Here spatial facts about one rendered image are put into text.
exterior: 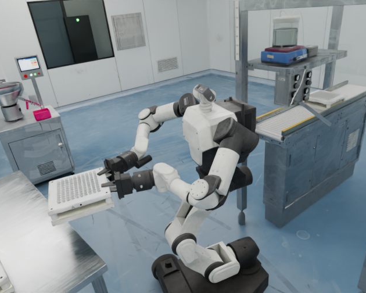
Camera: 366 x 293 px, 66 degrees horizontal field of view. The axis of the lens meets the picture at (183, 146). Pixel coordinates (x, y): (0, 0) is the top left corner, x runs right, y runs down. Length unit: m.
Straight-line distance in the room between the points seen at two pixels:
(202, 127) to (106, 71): 5.36
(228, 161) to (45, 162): 2.74
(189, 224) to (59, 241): 0.63
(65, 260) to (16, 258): 0.21
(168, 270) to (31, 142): 2.13
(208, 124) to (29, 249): 0.91
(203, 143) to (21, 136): 2.49
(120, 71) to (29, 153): 3.62
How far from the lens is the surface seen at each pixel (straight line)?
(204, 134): 1.23
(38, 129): 3.42
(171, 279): 1.98
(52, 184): 1.40
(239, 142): 1.12
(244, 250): 1.91
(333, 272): 2.36
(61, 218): 1.24
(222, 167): 1.07
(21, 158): 3.50
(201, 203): 1.07
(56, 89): 6.27
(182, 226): 1.54
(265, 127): 2.06
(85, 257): 1.25
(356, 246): 2.59
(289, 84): 1.79
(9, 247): 1.47
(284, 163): 2.18
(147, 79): 6.90
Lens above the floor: 1.73
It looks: 27 degrees down
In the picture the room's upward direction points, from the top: 6 degrees counter-clockwise
